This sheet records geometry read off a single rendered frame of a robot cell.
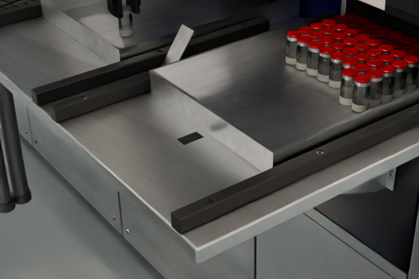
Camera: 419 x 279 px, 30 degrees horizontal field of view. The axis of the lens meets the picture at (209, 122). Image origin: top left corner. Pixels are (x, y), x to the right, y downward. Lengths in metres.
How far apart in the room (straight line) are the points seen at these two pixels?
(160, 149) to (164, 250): 0.95
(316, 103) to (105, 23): 0.42
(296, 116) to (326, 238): 0.36
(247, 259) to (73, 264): 0.72
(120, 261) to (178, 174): 1.26
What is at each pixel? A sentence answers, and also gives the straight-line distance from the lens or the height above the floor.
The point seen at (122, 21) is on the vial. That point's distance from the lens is 1.23.
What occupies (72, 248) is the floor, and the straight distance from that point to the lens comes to 2.21.
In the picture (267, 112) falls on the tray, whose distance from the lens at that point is 1.02.
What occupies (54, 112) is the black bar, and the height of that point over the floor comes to 0.90.
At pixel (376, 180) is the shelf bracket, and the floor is 0.75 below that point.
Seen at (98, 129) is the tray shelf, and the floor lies 0.88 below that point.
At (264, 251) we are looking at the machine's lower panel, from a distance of 1.50.
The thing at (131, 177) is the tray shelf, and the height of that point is 0.88.
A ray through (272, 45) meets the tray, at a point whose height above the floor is 0.89.
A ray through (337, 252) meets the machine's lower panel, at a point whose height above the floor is 0.55.
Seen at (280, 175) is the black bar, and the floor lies 0.90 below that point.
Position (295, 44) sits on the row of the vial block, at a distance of 1.12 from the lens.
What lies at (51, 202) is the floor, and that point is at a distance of 2.40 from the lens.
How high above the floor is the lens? 1.39
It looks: 31 degrees down
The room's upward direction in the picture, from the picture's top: 1 degrees counter-clockwise
